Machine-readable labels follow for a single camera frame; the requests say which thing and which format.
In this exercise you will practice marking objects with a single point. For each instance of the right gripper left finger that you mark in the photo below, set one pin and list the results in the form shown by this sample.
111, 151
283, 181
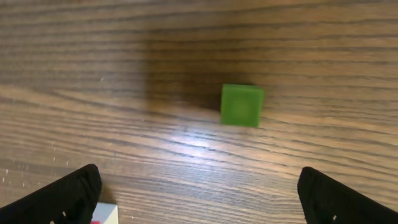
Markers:
62, 199

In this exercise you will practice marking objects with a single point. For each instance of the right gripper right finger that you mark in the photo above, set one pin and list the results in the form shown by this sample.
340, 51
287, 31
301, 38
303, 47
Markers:
339, 202

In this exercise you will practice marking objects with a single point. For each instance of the red cube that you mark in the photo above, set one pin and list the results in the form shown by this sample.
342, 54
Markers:
95, 222

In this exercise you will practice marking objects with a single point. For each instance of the white cube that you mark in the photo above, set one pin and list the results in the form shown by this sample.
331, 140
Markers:
108, 213

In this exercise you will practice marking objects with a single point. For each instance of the green cube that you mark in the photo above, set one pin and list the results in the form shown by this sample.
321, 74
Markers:
242, 105

